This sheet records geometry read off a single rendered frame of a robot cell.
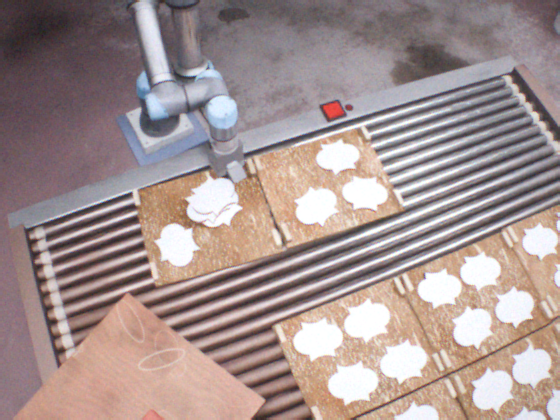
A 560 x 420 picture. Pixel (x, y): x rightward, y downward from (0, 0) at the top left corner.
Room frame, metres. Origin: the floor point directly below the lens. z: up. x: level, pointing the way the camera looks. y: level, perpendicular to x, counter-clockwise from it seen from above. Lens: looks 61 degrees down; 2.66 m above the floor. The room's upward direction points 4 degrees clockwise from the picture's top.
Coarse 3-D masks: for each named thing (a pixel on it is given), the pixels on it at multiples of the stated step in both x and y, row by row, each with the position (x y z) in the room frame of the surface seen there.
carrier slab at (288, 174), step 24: (312, 144) 1.21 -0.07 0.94; (360, 144) 1.23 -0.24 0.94; (264, 168) 1.10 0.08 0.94; (288, 168) 1.11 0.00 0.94; (312, 168) 1.12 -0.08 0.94; (360, 168) 1.13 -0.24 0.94; (264, 192) 1.01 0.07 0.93; (288, 192) 1.02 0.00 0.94; (336, 192) 1.03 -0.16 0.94; (288, 216) 0.93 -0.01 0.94; (336, 216) 0.94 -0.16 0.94; (360, 216) 0.95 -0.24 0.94; (384, 216) 0.96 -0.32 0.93; (312, 240) 0.85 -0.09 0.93
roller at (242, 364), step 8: (256, 352) 0.48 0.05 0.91; (264, 352) 0.48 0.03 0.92; (272, 352) 0.48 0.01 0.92; (280, 352) 0.49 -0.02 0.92; (240, 360) 0.45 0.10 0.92; (248, 360) 0.45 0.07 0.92; (256, 360) 0.46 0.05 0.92; (264, 360) 0.46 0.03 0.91; (272, 360) 0.46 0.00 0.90; (224, 368) 0.42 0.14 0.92; (232, 368) 0.42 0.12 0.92; (240, 368) 0.43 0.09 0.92; (248, 368) 0.43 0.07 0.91
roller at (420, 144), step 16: (512, 112) 1.47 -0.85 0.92; (528, 112) 1.49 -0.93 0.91; (464, 128) 1.36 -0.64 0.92; (480, 128) 1.38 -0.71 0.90; (400, 144) 1.26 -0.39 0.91; (416, 144) 1.27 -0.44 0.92; (432, 144) 1.28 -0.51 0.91; (384, 160) 1.19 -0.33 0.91; (128, 240) 0.81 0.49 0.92; (80, 256) 0.73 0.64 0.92; (96, 256) 0.74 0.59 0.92; (112, 256) 0.75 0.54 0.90; (48, 272) 0.66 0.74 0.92; (64, 272) 0.68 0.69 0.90
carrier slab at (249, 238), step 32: (160, 192) 0.98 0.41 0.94; (192, 192) 0.99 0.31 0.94; (256, 192) 1.01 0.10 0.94; (160, 224) 0.86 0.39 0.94; (192, 224) 0.87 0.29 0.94; (224, 224) 0.88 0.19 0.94; (256, 224) 0.89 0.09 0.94; (160, 256) 0.75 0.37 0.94; (224, 256) 0.77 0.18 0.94; (256, 256) 0.78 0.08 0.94
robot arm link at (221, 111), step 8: (224, 96) 0.99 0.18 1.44; (208, 104) 0.99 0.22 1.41; (216, 104) 0.96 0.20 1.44; (224, 104) 0.96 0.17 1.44; (232, 104) 0.97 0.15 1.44; (208, 112) 0.95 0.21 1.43; (216, 112) 0.94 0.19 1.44; (224, 112) 0.94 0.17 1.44; (232, 112) 0.94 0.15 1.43; (208, 120) 0.94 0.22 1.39; (216, 120) 0.93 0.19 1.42; (224, 120) 0.93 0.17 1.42; (232, 120) 0.94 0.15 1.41; (216, 128) 0.93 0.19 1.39; (224, 128) 0.92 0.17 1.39; (232, 128) 0.94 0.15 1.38; (216, 136) 0.93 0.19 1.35; (224, 136) 0.92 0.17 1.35; (232, 136) 0.94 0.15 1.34
